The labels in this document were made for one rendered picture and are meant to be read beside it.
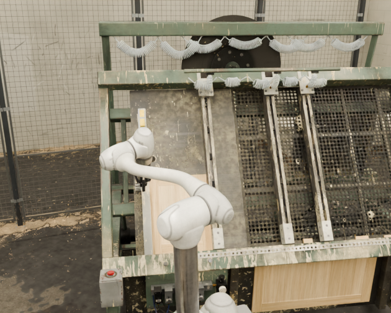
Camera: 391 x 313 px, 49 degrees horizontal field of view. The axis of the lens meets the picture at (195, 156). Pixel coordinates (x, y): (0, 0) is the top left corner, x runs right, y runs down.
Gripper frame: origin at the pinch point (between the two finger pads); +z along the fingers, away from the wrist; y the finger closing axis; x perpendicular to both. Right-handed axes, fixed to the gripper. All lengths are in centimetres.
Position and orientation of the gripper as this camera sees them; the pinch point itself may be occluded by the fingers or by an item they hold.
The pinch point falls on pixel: (143, 185)
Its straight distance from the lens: 240.5
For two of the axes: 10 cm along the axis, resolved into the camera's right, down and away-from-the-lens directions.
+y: -9.6, 1.3, -2.5
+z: -0.9, 6.9, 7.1
